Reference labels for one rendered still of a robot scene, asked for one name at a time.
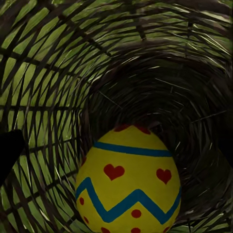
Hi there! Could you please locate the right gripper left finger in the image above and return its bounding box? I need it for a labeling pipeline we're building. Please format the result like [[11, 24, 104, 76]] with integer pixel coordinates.
[[0, 129, 25, 187]]

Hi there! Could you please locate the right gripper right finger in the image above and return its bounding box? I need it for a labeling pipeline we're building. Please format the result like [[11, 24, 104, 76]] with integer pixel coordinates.
[[217, 129, 233, 168]]

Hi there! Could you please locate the easter egg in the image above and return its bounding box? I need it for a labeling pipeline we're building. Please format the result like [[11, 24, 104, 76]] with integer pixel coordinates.
[[75, 123, 182, 233]]

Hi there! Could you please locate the wicker basket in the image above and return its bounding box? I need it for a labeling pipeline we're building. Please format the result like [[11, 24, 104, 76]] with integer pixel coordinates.
[[0, 0, 233, 233]]

